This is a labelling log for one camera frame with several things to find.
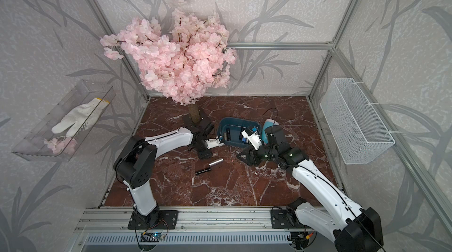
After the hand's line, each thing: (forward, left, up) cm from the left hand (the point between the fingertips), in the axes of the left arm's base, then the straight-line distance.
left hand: (208, 151), depth 93 cm
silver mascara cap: (-6, -5, 0) cm, 8 cm away
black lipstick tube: (+10, -18, +1) cm, 20 cm away
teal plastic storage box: (+14, -12, 0) cm, 19 cm away
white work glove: (-1, +46, +31) cm, 55 cm away
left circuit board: (-37, +20, -4) cm, 42 cm away
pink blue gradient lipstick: (+7, -20, +1) cm, 21 cm away
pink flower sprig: (-13, +45, +31) cm, 57 cm away
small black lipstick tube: (+11, -11, 0) cm, 15 cm away
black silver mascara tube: (-11, +2, 0) cm, 11 cm away
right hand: (-9, -17, +17) cm, 26 cm away
